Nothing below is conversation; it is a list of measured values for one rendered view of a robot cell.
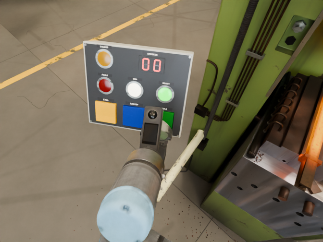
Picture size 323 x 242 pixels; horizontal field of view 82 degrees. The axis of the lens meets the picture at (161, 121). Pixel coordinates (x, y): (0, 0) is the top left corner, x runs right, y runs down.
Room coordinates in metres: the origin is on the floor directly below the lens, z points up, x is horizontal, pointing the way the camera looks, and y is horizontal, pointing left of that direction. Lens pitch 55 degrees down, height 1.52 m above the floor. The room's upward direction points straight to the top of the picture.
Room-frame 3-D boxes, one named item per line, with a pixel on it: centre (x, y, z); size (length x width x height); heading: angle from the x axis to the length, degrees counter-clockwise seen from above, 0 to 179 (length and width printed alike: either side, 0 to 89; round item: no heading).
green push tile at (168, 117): (0.37, 0.00, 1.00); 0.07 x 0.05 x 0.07; 79
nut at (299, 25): (0.49, -0.36, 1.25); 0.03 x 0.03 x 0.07; 54
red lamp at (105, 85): (0.45, 0.19, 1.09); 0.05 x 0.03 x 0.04; 54
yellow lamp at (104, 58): (0.49, 0.18, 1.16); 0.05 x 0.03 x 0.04; 54
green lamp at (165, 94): (0.41, -0.01, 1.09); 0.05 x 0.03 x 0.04; 54
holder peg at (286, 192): (0.16, -0.41, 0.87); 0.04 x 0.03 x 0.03; 144
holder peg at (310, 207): (0.11, -0.47, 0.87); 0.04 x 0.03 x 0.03; 144
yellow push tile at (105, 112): (0.40, 0.19, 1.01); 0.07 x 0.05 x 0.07; 79
